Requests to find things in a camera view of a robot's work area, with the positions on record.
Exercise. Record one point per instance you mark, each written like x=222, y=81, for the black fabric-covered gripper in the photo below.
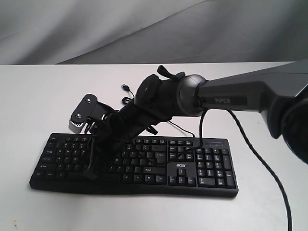
x=114, y=131

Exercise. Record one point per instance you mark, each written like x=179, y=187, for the black acer keyboard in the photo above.
x=146, y=165

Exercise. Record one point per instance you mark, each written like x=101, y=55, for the grey backdrop cloth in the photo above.
x=152, y=31

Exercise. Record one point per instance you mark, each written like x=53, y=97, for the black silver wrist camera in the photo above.
x=88, y=110

